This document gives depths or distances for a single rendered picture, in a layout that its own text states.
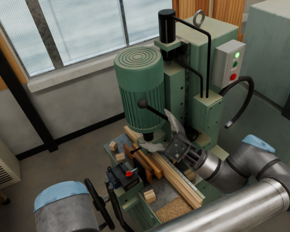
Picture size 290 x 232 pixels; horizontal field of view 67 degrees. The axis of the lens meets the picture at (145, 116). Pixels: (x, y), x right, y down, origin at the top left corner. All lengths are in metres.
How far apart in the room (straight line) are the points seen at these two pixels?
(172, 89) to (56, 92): 1.63
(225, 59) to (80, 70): 1.58
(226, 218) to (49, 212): 0.36
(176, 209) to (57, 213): 0.63
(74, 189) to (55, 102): 1.92
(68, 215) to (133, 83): 0.46
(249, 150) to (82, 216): 0.51
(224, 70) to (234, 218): 0.54
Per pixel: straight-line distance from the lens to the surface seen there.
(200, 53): 0.84
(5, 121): 2.49
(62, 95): 2.37
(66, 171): 2.47
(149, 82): 0.76
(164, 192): 1.10
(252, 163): 0.74
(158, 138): 1.07
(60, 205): 0.50
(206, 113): 0.91
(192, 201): 1.04
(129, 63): 0.77
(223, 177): 0.77
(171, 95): 0.89
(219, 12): 2.53
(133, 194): 1.11
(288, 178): 0.72
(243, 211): 0.58
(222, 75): 0.91
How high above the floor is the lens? 1.88
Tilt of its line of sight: 43 degrees down
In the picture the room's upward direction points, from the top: 8 degrees counter-clockwise
